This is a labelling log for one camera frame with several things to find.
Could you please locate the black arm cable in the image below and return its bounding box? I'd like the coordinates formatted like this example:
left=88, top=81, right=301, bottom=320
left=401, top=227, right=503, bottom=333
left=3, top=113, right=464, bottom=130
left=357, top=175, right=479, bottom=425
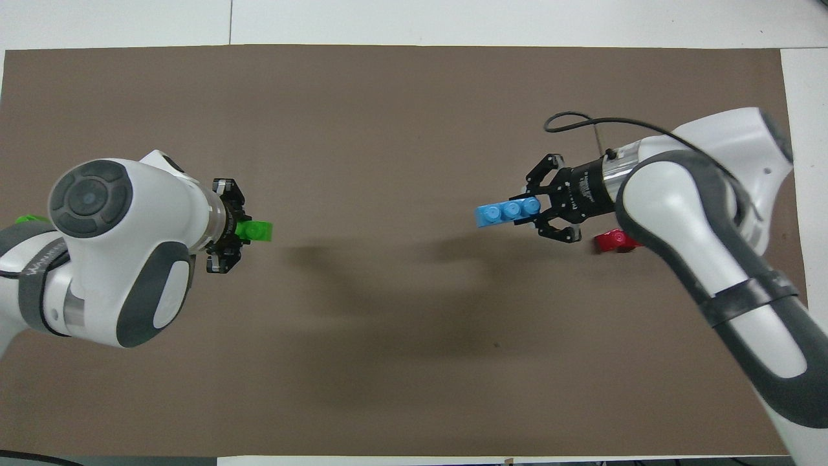
left=0, top=449, right=86, bottom=466
left=543, top=112, right=765, bottom=222

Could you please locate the grey right arm strap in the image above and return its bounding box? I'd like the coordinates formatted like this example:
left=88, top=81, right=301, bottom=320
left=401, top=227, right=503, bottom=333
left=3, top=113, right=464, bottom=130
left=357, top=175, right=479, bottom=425
left=701, top=271, right=801, bottom=329

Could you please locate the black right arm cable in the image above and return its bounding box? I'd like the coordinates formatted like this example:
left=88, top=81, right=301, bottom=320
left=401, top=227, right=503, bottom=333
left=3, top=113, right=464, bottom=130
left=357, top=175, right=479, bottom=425
left=543, top=112, right=765, bottom=222

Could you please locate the red two-stud toy block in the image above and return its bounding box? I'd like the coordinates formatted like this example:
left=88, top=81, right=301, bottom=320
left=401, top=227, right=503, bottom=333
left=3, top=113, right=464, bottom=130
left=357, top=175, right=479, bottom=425
left=594, top=229, right=642, bottom=254

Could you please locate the brown paper table mat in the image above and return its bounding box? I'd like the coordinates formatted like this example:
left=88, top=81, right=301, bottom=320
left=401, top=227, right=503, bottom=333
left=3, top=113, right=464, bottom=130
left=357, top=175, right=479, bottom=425
left=0, top=44, right=825, bottom=458

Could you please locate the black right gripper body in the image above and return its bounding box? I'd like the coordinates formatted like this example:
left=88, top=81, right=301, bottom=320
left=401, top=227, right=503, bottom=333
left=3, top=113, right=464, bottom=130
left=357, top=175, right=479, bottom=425
left=549, top=160, right=616, bottom=225

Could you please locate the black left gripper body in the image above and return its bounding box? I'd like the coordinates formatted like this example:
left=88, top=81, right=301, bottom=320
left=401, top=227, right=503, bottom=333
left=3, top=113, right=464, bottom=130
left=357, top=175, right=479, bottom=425
left=210, top=190, right=250, bottom=255

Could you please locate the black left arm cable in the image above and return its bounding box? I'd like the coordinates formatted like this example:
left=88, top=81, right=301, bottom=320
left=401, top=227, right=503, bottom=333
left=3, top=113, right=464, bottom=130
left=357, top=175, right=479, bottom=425
left=0, top=449, right=86, bottom=466

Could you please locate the grey left arm wrist strap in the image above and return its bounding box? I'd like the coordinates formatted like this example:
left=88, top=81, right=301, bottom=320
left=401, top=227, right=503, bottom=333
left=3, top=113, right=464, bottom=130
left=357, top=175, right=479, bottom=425
left=17, top=238, right=70, bottom=335

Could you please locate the blue three-stud toy block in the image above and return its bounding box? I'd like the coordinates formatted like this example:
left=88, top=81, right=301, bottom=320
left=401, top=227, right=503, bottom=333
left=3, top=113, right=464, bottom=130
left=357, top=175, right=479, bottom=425
left=475, top=197, right=543, bottom=229

